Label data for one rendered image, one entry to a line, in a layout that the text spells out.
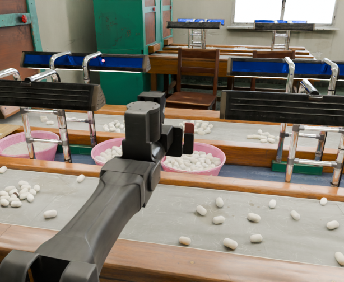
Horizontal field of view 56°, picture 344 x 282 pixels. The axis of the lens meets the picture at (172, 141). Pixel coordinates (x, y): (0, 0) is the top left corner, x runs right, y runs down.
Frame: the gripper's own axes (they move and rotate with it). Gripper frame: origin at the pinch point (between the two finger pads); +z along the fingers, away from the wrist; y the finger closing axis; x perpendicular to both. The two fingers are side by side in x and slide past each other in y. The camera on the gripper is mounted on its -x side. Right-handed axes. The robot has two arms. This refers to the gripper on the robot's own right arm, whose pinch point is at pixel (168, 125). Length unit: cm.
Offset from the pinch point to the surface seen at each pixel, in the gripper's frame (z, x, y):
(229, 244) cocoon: 1.0, 31.6, -16.2
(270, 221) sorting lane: 15.6, 33.0, -27.1
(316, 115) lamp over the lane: 17.4, 0.4, -34.7
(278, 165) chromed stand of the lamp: 60, 36, -32
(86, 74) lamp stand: 56, 2, 49
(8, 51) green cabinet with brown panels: 83, -2, 107
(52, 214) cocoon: 2.2, 31.7, 35.7
